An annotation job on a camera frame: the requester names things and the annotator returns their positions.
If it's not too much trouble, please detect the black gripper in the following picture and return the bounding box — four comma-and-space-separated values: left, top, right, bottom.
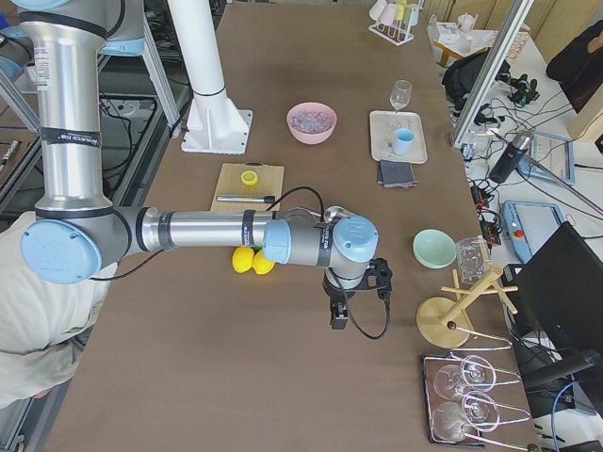
322, 258, 392, 330

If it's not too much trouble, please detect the pink bowl with ice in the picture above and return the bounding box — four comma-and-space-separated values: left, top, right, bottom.
286, 102, 337, 145

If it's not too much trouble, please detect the metal ice scoop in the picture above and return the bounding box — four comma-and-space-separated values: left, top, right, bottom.
324, 205, 354, 222

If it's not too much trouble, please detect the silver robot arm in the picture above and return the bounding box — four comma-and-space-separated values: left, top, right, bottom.
18, 1, 392, 330

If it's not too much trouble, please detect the blue plastic cup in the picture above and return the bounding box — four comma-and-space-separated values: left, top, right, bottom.
392, 128, 415, 155

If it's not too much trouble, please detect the pink cup on rack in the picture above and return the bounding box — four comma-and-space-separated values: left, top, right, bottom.
371, 0, 403, 26

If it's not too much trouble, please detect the mint cup on rack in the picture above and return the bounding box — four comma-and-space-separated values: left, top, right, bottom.
404, 4, 420, 27

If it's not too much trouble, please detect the yellow lemon right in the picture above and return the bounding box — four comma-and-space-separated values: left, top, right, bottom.
252, 250, 275, 275

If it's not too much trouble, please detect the yellow lemon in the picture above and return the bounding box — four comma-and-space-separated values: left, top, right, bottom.
252, 250, 275, 275
231, 246, 255, 273

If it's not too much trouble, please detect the wooden mug tree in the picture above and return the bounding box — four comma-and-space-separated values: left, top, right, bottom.
416, 266, 518, 351

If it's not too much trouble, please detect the yellow lemon left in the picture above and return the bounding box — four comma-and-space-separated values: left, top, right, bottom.
231, 246, 255, 273

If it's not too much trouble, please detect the green bowl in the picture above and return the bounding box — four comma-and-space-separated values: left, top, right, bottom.
413, 229, 456, 269

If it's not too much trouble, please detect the black glass rack tray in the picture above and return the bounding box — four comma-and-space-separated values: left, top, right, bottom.
419, 352, 537, 444

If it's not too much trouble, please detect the glass mug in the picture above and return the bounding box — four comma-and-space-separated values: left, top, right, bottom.
456, 235, 490, 284

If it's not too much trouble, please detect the grey folded cloth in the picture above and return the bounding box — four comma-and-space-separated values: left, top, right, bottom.
377, 160, 417, 188

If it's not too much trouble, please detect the wooden cutting board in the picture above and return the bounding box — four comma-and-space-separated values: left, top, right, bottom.
210, 163, 285, 212

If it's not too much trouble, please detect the hanging wine glass upper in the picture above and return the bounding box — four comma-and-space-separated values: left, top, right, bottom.
432, 355, 497, 401

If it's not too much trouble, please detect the hanging wine glass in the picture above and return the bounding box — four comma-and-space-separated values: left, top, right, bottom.
432, 391, 500, 443
432, 355, 497, 401

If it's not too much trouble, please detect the hanging wine glass lower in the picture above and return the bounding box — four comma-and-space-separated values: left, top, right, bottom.
432, 391, 500, 443

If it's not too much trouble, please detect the half lemon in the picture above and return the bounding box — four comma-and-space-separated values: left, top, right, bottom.
240, 170, 259, 186

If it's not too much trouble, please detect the white serving tray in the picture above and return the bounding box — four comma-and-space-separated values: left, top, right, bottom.
369, 110, 428, 164

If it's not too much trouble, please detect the robot teach pendant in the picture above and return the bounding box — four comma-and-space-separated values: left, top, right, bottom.
502, 201, 565, 263

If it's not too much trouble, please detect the black monitor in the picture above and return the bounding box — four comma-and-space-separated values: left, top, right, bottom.
516, 222, 602, 351

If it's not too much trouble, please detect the upright wine glass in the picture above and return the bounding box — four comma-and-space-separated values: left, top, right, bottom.
388, 80, 412, 130

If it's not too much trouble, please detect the black thermos bottle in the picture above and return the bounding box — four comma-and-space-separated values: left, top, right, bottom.
488, 130, 533, 184

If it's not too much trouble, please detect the person in beige shirt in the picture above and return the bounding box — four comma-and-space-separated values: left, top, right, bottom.
1, 211, 117, 408

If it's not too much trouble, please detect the white wire cup rack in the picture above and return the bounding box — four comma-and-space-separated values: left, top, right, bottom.
368, 1, 422, 46

